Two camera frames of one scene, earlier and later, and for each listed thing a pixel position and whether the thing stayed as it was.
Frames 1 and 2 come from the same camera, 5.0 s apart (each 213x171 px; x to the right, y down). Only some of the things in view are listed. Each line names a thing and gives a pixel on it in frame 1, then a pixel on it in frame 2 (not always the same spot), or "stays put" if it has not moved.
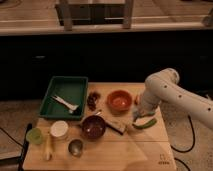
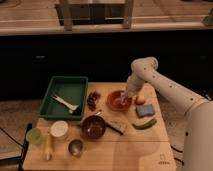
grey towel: x=143 y=119 → x=123 y=96
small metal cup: x=75 y=147 stays put
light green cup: x=34 y=135 stays put
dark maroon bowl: x=93 y=127 stays put
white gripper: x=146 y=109 → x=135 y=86
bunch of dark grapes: x=91 y=99 stays put
